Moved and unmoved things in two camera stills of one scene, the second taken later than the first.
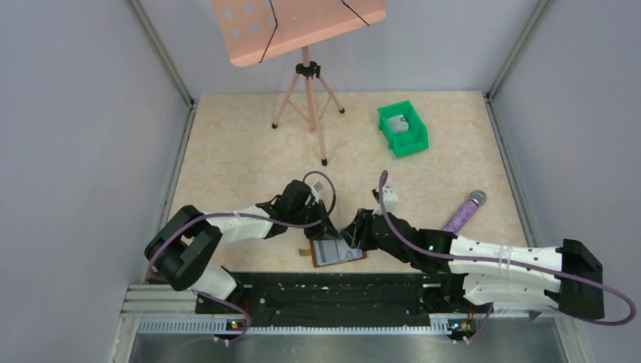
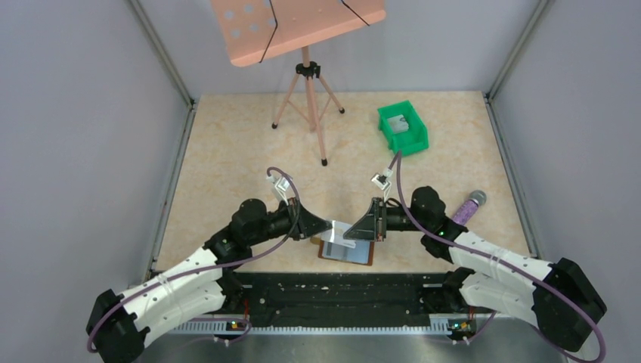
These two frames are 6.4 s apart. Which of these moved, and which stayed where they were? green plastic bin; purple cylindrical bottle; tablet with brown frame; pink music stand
Moved: tablet with brown frame
Stayed: green plastic bin; purple cylindrical bottle; pink music stand
